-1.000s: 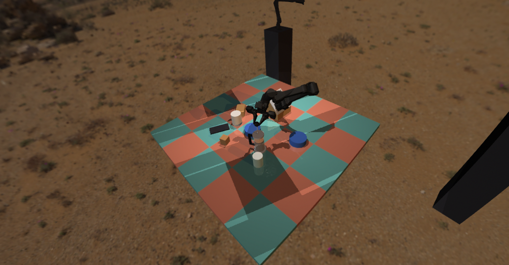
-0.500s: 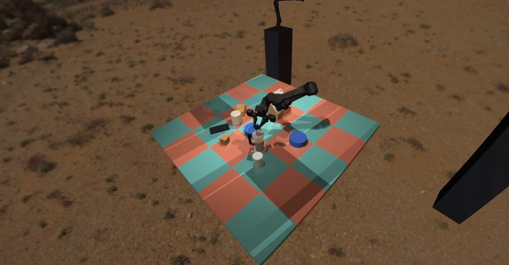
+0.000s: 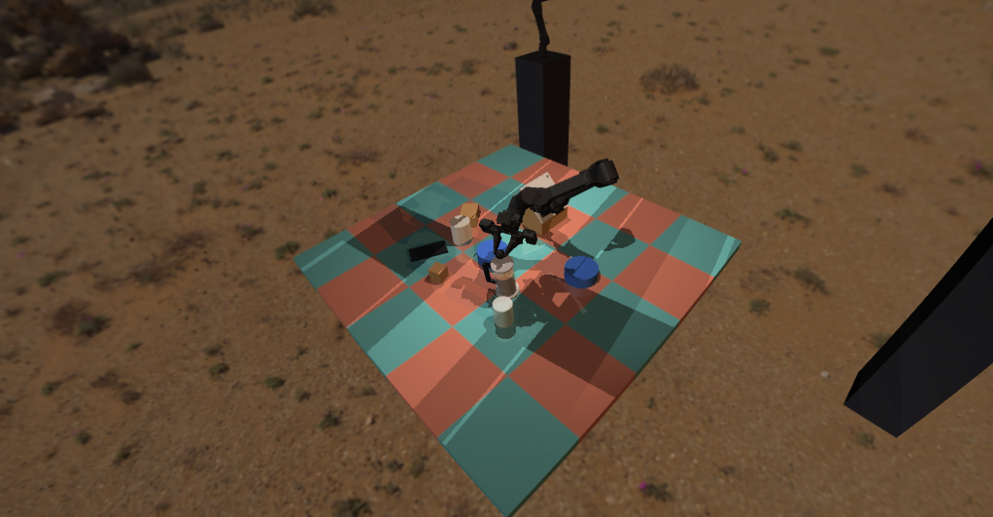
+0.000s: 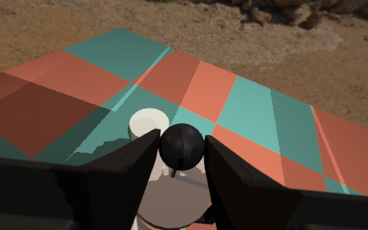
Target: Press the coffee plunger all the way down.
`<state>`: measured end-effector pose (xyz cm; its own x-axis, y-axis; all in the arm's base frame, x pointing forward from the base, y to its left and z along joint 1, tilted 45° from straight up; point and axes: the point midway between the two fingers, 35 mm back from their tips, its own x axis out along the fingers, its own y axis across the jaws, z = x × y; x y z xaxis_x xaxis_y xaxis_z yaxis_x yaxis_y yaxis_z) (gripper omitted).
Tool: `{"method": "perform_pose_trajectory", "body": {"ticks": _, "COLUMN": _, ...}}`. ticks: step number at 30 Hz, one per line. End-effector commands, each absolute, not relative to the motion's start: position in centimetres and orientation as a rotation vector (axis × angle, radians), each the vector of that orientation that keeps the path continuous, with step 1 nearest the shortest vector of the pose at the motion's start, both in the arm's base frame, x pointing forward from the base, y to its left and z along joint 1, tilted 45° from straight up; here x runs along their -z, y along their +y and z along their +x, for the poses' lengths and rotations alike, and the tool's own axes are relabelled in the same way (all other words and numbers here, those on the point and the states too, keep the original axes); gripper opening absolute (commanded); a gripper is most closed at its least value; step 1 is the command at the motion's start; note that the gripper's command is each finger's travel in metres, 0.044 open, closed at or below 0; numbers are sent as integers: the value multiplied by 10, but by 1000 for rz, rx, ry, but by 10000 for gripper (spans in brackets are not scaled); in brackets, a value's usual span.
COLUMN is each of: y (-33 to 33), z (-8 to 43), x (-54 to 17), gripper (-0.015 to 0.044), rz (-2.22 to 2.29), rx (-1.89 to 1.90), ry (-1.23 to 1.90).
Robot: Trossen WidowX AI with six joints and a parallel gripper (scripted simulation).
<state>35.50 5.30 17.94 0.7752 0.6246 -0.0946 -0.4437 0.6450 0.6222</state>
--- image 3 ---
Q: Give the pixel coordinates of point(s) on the beige cylinder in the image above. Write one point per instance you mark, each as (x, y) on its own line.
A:
(461, 230)

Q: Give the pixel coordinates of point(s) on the blue short cylinder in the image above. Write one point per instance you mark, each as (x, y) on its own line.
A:
(581, 272)
(485, 251)

